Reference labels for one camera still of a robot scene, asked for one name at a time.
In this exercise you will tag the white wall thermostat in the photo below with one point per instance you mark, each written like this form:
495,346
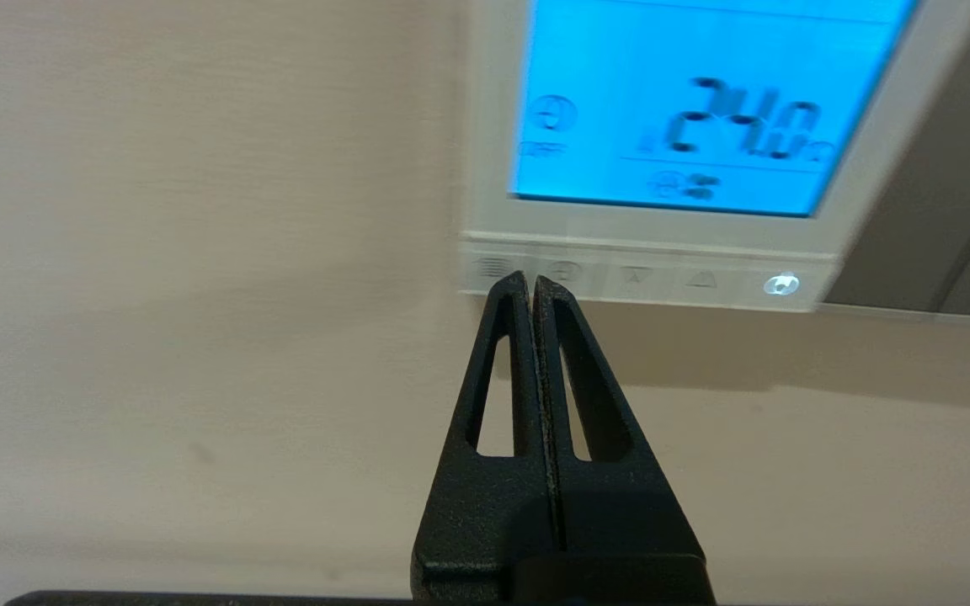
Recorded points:
662,236

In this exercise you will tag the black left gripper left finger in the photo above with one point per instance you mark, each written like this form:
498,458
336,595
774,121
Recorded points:
485,522

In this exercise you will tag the grey triple rocker wall switch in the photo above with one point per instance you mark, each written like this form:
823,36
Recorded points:
923,210

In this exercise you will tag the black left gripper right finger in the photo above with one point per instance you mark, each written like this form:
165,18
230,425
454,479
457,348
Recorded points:
620,522

